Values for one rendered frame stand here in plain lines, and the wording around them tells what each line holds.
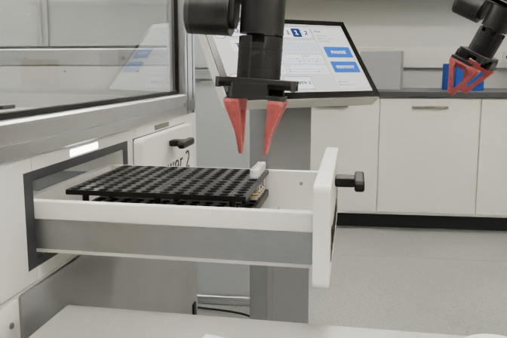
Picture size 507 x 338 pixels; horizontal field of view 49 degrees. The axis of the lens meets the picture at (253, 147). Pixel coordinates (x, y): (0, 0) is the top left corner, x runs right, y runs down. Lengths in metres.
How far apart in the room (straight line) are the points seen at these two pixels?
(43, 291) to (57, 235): 0.08
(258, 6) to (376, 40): 3.67
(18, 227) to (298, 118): 1.20
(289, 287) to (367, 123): 1.99
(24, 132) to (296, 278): 1.32
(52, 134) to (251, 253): 0.29
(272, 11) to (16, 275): 0.43
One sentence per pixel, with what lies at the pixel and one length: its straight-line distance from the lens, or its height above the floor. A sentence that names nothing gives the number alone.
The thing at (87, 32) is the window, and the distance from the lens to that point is 0.85.
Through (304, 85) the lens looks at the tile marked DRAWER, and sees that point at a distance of 1.65.
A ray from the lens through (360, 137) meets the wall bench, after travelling 3.67.
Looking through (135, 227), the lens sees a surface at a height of 0.87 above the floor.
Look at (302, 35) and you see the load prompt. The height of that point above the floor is 1.15.
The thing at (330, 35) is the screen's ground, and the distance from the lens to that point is 1.86.
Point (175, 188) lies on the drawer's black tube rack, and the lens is 0.69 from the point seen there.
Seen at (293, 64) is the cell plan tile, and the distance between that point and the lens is 1.69.
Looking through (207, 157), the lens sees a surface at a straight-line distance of 2.45.
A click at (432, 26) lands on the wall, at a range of 4.43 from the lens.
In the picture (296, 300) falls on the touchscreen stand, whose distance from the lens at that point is 1.88.
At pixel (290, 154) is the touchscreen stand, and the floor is 0.78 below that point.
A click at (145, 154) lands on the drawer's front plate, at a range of 0.96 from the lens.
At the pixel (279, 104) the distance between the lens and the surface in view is 0.70.
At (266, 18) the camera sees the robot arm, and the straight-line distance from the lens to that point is 0.71.
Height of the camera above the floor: 1.05
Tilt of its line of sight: 8 degrees down
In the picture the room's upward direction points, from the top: straight up
